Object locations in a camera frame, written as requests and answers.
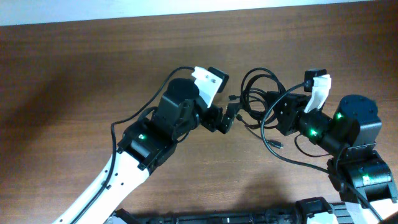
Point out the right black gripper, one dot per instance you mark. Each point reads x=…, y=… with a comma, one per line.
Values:
x=288, y=116

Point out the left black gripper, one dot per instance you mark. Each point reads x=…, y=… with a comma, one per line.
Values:
x=213, y=117

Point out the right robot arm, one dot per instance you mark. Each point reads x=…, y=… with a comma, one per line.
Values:
x=356, y=170

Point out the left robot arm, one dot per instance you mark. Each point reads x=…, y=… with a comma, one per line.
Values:
x=146, y=145

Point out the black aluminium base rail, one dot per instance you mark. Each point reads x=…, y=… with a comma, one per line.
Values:
x=310, y=210

